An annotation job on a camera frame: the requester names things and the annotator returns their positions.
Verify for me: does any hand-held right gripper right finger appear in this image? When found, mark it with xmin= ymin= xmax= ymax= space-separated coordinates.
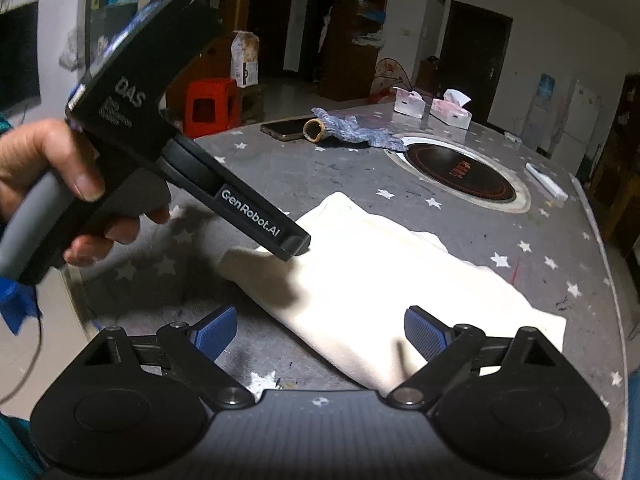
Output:
xmin=386 ymin=305 xmax=568 ymax=408

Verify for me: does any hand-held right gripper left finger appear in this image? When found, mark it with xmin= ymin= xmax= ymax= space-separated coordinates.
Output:
xmin=85 ymin=306 xmax=256 ymax=407

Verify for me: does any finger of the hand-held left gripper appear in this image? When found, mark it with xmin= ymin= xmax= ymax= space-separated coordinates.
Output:
xmin=207 ymin=170 xmax=312 ymax=263

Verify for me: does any cream sweatshirt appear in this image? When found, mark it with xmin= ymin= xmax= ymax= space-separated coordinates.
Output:
xmin=220 ymin=191 xmax=567 ymax=396

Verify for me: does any person's left hand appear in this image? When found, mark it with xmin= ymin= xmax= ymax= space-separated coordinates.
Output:
xmin=0 ymin=119 xmax=172 ymax=267

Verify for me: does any red plastic stool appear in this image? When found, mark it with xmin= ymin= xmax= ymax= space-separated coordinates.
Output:
xmin=184 ymin=78 xmax=242 ymax=138

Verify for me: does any black smartphone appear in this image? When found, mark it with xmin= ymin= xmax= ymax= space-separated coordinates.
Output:
xmin=260 ymin=116 xmax=321 ymax=142

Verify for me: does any black television screen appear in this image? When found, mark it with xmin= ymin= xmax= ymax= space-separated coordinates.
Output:
xmin=0 ymin=1 xmax=41 ymax=111

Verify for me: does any white paper bag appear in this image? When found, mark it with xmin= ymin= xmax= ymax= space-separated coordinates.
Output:
xmin=230 ymin=30 xmax=261 ymax=88

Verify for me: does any blue knit glove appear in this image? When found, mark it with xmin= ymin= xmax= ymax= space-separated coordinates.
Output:
xmin=303 ymin=107 xmax=408 ymax=152

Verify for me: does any round built-in induction cooktop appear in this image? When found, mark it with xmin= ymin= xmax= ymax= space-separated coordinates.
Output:
xmin=387 ymin=132 xmax=532 ymax=215

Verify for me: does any dark wooden shelf cabinet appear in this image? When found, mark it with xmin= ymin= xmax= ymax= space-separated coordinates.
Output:
xmin=320 ymin=0 xmax=393 ymax=101

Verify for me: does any white tissue pack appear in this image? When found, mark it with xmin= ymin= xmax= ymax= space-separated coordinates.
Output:
xmin=392 ymin=86 xmax=428 ymax=118

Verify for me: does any white remote control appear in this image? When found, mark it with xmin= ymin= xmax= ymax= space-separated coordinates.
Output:
xmin=525 ymin=162 xmax=569 ymax=202

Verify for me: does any pink ribbed food cover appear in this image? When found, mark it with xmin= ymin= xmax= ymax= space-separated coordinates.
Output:
xmin=370 ymin=57 xmax=416 ymax=103

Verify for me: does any blue cloth strip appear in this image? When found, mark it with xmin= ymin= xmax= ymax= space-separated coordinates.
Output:
xmin=0 ymin=277 xmax=43 ymax=333

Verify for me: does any pink tissue box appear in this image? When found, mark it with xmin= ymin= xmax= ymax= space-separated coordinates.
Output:
xmin=431 ymin=88 xmax=473 ymax=130

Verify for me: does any person's teal clothing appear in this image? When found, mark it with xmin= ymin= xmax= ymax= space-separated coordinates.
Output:
xmin=0 ymin=400 xmax=46 ymax=480

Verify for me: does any white water dispenser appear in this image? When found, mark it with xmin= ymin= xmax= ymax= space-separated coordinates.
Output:
xmin=527 ymin=95 xmax=556 ymax=143

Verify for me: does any white refrigerator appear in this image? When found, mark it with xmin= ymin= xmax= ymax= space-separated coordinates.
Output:
xmin=547 ymin=79 xmax=601 ymax=173

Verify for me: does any dark entrance door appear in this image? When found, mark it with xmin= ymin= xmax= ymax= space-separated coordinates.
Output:
xmin=437 ymin=0 xmax=513 ymax=116

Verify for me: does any thin black cable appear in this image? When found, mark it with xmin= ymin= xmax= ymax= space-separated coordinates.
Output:
xmin=0 ymin=310 xmax=46 ymax=406

